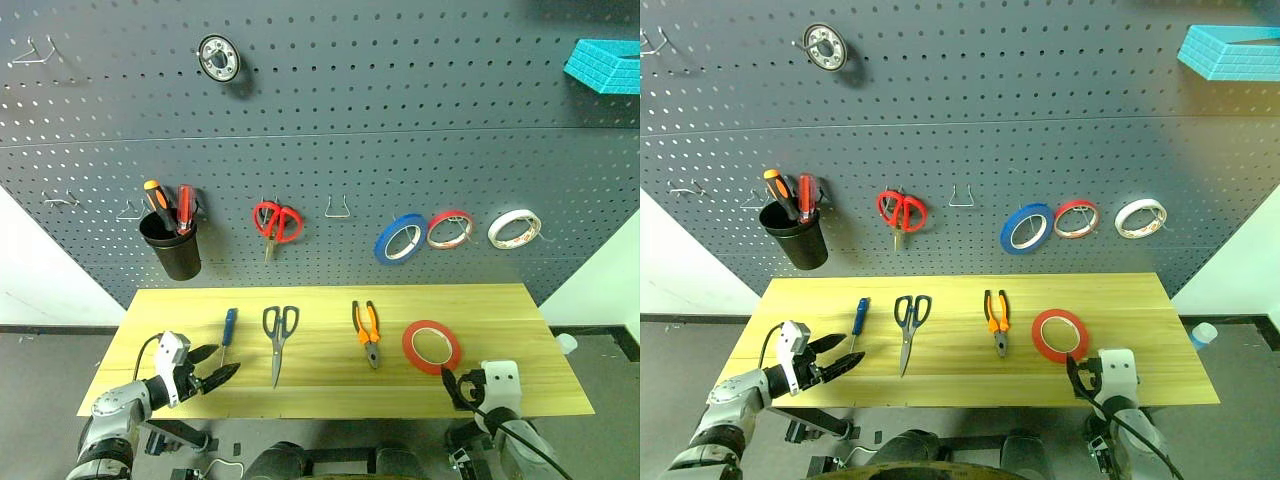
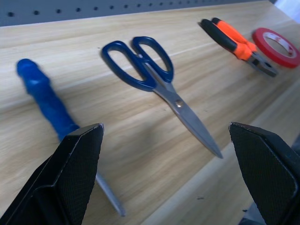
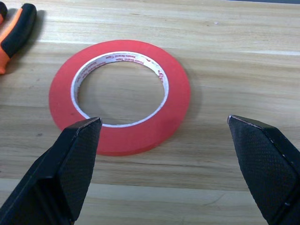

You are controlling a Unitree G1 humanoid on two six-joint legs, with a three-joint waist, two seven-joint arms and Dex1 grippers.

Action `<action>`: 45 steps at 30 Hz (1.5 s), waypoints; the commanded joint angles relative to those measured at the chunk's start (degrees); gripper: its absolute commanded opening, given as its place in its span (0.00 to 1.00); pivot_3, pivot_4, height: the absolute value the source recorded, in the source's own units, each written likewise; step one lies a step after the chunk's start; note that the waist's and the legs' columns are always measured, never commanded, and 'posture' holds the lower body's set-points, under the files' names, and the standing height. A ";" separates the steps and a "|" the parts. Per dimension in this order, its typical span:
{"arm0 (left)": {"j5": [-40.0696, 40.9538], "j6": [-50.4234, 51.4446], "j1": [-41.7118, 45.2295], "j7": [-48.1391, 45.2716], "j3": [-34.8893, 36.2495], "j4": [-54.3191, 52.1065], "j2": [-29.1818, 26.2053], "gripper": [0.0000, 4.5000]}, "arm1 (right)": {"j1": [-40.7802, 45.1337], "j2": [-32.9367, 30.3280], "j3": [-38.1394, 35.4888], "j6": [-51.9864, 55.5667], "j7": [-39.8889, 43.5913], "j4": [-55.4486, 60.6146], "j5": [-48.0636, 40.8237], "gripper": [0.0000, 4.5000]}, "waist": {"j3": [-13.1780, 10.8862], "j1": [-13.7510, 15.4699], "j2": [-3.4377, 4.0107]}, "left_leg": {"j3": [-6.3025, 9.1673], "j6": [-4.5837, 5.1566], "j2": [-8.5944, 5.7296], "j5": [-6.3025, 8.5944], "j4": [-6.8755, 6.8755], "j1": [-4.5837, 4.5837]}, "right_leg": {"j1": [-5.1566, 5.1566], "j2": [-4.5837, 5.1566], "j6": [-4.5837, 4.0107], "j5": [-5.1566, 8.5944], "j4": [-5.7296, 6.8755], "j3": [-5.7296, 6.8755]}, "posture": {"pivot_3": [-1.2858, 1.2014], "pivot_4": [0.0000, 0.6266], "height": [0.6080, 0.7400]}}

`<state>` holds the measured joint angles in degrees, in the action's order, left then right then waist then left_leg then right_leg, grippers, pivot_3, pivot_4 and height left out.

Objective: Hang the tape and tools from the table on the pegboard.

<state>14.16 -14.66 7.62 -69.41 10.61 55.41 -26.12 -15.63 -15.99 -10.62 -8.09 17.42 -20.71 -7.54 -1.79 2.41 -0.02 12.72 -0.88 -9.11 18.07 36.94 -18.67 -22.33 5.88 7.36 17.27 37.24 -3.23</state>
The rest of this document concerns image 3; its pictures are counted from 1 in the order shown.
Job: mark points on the red tape roll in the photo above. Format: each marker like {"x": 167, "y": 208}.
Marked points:
{"x": 63, "y": 93}

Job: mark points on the orange black pliers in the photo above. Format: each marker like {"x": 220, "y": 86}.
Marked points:
{"x": 16, "y": 37}

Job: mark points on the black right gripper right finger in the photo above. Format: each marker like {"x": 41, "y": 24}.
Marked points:
{"x": 267, "y": 168}

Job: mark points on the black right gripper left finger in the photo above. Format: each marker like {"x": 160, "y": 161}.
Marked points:
{"x": 56, "y": 178}

